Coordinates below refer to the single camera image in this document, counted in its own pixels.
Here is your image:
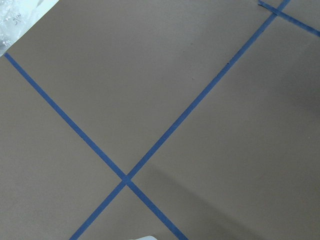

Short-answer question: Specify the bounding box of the clear plastic box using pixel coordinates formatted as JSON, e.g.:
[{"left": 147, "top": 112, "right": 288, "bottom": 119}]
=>
[{"left": 134, "top": 235, "right": 157, "bottom": 240}]

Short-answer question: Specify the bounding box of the clear plastic bag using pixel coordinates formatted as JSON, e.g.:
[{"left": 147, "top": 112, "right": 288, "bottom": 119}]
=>
[{"left": 0, "top": 0, "right": 43, "bottom": 56}]

